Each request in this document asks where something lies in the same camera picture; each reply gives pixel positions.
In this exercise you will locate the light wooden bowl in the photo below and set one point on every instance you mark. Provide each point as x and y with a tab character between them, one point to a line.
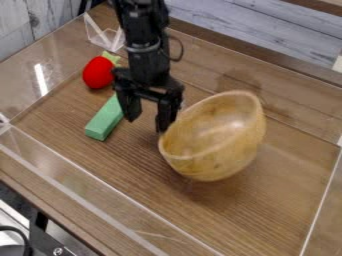
212	141

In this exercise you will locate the clear acrylic tray wall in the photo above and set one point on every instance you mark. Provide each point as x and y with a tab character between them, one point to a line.
115	225

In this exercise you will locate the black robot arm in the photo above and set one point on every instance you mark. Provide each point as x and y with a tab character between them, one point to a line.
143	19

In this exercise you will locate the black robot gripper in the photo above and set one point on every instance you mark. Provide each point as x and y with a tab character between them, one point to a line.
145	80

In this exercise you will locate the red plush strawberry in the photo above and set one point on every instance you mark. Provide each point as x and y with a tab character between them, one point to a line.
97	71

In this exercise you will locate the clear acrylic corner bracket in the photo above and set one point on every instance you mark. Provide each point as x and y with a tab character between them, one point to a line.
109	39

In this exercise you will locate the green rectangular block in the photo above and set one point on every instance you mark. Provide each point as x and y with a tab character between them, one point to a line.
105	119

